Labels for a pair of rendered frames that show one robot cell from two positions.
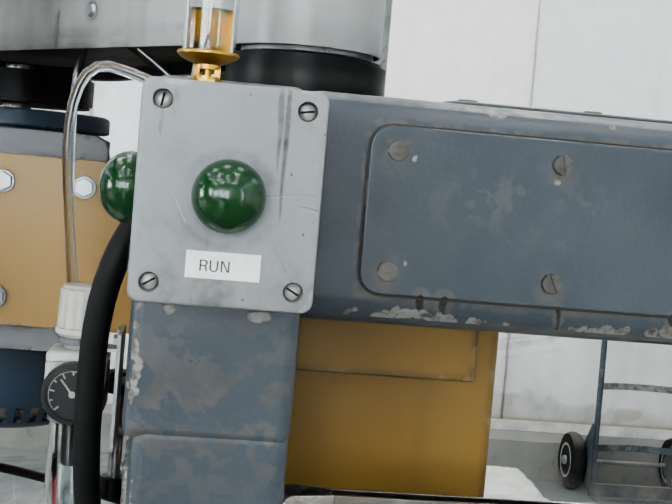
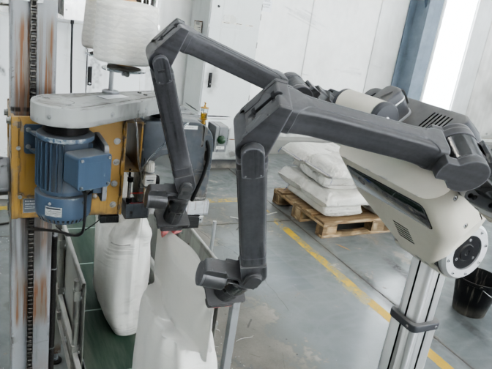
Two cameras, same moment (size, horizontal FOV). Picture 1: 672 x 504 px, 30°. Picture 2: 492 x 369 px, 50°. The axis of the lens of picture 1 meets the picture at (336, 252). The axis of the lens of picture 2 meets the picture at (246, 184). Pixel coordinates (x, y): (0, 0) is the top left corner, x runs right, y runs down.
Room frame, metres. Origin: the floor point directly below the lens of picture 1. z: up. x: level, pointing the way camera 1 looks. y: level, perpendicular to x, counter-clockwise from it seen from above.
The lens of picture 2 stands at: (1.06, 1.72, 1.72)
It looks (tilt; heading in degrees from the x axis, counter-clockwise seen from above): 19 degrees down; 248
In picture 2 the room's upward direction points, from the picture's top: 9 degrees clockwise
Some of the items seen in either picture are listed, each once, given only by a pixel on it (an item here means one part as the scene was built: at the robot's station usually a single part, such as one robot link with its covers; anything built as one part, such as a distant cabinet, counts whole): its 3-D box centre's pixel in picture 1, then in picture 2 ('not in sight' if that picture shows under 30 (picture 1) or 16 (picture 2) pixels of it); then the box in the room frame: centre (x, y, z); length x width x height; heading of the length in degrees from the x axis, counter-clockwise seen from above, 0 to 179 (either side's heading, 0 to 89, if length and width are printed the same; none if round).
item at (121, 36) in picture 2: not in sight; (126, 32); (0.87, 0.24, 1.61); 0.17 x 0.17 x 0.17
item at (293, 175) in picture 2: not in sight; (317, 176); (-1.27, -2.39, 0.32); 0.67 x 0.42 x 0.14; 10
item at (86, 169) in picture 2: not in sight; (87, 173); (0.96, 0.35, 1.25); 0.10 x 0.08 x 0.12; 31
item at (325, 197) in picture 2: not in sight; (343, 192); (-1.32, -2.00, 0.32); 0.66 x 0.43 x 0.15; 8
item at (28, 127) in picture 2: not in sight; (47, 143); (1.06, 0.19, 1.27); 0.12 x 0.09 x 0.09; 6
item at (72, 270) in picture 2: not in sight; (61, 263); (1.00, -0.47, 0.54); 1.05 x 0.02 x 0.41; 96
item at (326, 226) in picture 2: not in sight; (349, 207); (-1.59, -2.24, 0.07); 1.20 x 0.82 x 0.14; 8
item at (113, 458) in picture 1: (117, 434); (129, 189); (0.82, 0.13, 1.12); 0.02 x 0.02 x 0.08
